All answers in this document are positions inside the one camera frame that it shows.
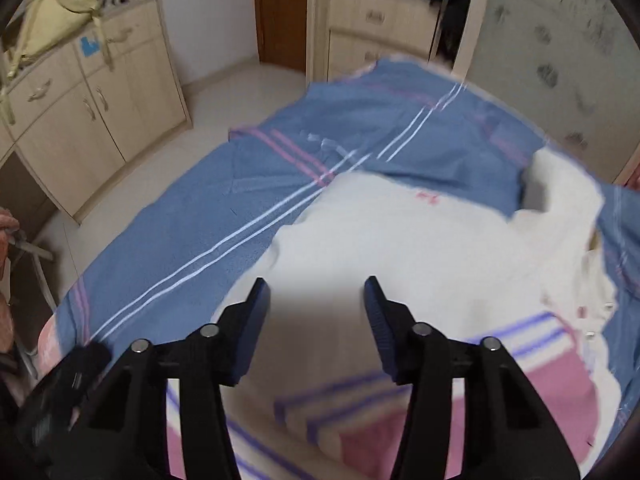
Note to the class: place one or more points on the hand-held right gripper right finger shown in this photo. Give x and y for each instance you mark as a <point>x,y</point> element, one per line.
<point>381,317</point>

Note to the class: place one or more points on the pink striped blanket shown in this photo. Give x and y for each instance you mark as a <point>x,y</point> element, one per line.
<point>555,385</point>

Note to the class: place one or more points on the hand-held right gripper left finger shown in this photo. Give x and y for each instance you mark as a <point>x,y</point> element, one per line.
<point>252,317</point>

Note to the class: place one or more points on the patterned frosted wardrobe door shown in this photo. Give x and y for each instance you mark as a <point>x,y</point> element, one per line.
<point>545,35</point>

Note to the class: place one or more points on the yellow bag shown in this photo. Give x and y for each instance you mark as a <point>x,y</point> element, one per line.
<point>55,15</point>

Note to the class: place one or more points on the blue striped bed sheet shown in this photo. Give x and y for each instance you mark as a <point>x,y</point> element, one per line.
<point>240,200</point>

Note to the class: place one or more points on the brown wooden door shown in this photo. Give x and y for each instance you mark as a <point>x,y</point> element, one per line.
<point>280,10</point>

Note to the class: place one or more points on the light wooden drawer unit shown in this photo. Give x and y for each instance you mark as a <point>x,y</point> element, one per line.
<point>380,25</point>

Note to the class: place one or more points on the blue sticker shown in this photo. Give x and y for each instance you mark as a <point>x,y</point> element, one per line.
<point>90,46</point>

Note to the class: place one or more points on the light wooden cabinet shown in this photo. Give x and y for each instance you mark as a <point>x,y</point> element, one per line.
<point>75,115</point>

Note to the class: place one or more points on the pink cloth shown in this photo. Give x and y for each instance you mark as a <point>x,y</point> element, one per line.
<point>6,260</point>

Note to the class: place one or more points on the white garment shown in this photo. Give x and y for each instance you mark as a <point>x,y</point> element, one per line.
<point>425,240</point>

